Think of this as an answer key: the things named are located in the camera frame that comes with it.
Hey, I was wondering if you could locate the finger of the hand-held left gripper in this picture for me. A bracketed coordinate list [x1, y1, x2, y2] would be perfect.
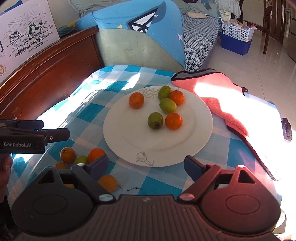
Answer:
[0, 128, 70, 145]
[0, 119, 44, 131]

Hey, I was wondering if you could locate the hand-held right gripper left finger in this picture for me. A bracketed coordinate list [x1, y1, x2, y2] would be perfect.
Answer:
[37, 154, 116, 204]

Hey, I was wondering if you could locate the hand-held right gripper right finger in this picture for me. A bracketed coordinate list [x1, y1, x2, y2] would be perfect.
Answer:
[178, 155, 259, 202]

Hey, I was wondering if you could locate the green jujube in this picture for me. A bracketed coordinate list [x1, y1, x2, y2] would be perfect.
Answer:
[148, 112, 164, 129]
[74, 155, 89, 165]
[158, 85, 172, 100]
[159, 98, 177, 114]

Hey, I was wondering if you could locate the white plate with line drawing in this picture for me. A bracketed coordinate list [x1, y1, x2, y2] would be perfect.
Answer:
[103, 85, 213, 168]

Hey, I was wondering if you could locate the person's left hand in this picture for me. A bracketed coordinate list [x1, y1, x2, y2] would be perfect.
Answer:
[0, 154, 12, 179]

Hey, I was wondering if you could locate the blue white checkered tablecloth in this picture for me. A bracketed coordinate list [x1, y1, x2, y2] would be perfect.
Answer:
[5, 65, 284, 209]

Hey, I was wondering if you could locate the pink towel with dark trim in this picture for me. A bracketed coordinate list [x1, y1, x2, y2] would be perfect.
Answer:
[171, 68, 281, 181]

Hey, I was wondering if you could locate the dark purple cloth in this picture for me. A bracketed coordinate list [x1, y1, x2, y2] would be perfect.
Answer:
[280, 117, 293, 142]

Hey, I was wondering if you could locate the white cow print box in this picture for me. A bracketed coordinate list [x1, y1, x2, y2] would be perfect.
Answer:
[0, 0, 61, 85]

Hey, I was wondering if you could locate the pale green cushion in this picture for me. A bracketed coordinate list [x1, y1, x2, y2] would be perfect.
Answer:
[95, 28, 185, 72]

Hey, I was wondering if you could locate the blue houndstooth sofa cover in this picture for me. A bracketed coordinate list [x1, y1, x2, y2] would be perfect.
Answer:
[181, 14, 221, 72]

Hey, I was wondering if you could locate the blue plastic bin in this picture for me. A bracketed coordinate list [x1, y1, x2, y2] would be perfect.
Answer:
[219, 32, 253, 55]

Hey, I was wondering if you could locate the blue printed quilt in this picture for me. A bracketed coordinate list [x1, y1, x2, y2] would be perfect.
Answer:
[58, 0, 186, 71]

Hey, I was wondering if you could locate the pale teal pillow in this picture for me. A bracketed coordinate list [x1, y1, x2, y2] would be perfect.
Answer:
[68, 0, 130, 16]

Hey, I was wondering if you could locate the white plastic basket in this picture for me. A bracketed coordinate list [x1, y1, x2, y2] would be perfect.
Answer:
[220, 17, 255, 42]

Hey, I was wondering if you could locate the white pillow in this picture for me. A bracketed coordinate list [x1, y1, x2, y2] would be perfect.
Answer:
[187, 11, 207, 19]

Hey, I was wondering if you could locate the white bag with green label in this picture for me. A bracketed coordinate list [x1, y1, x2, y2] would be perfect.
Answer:
[218, 8, 232, 24]

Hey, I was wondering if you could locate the pale teal blanket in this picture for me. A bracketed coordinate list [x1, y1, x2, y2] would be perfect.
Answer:
[178, 0, 220, 18]

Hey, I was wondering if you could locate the dark wooden chair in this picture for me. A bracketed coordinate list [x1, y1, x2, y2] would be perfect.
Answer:
[262, 5, 273, 55]

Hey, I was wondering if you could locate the silver refrigerator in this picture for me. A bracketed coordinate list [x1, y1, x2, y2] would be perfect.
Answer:
[285, 0, 296, 63]

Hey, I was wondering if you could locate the table with white cloth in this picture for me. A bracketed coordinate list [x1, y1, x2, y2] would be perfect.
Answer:
[201, 0, 242, 15]

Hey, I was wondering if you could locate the dark wooden cabinet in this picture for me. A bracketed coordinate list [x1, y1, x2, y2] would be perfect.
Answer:
[269, 0, 288, 44]

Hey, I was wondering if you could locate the red-brown wooden bed frame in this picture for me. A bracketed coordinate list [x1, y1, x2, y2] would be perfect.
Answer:
[0, 25, 104, 121]

